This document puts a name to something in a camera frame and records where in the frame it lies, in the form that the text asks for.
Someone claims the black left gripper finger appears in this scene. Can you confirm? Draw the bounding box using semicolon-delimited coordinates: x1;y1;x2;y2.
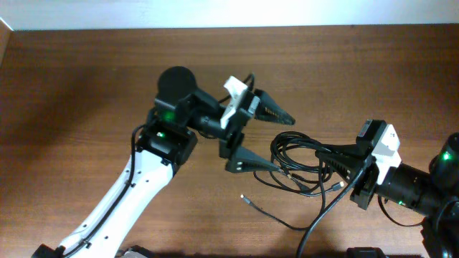
254;89;295;125
225;146;280;173

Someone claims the black thin USB cable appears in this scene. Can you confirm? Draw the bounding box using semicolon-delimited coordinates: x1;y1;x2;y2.
240;157;329;231

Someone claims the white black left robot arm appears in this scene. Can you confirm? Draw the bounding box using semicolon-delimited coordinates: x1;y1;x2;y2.
33;66;295;257

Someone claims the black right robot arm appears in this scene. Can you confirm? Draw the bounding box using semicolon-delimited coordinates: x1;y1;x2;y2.
316;133;458;257

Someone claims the black left camera cable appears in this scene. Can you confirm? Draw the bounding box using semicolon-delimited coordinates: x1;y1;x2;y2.
62;73;256;258

